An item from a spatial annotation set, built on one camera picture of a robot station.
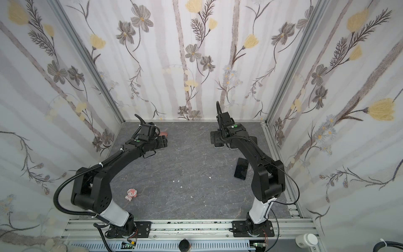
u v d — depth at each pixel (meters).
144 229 0.73
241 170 0.98
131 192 0.82
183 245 0.63
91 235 0.73
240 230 0.73
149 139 0.70
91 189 0.45
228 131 0.62
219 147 1.05
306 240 0.65
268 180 0.47
